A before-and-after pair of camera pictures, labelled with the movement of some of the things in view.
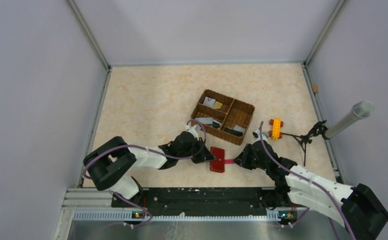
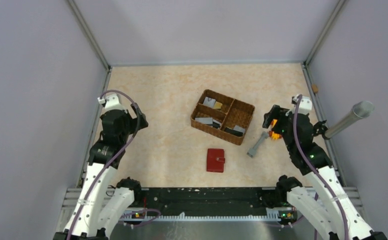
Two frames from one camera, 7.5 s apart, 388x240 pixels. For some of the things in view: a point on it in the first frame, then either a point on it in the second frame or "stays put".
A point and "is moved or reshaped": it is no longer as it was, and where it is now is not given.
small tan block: x=315 y=88 stays put
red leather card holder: x=218 y=165 is moved or reshaped
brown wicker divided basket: x=224 y=118 stays put
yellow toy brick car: x=275 y=132 stays put
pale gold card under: x=217 y=105 stays put
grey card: x=240 y=129 stays put
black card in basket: x=233 y=132 stays put
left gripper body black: x=194 y=149 -> x=130 y=124
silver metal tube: x=360 y=109 stays put
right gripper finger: x=241 y=158 -> x=269 y=117
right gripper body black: x=251 y=161 -> x=281 y=127
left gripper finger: x=204 y=155 -> x=142 y=122
